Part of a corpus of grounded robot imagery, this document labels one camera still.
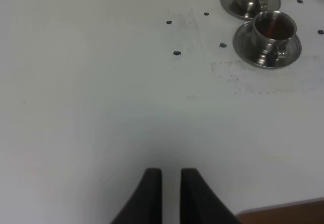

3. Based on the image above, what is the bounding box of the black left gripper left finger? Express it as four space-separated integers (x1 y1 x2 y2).
112 168 163 223

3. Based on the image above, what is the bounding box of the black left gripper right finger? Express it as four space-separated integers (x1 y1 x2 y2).
180 168 240 223

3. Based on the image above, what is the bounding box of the stainless steel saucer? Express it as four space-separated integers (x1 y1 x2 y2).
233 21 302 69
220 0 281 21

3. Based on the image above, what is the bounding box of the far stainless steel saucer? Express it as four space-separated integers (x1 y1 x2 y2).
220 0 281 21

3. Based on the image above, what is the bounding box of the near stainless steel teacup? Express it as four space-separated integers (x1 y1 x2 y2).
251 11 299 68

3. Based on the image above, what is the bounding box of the near stainless steel saucer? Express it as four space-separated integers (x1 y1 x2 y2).
233 21 302 69

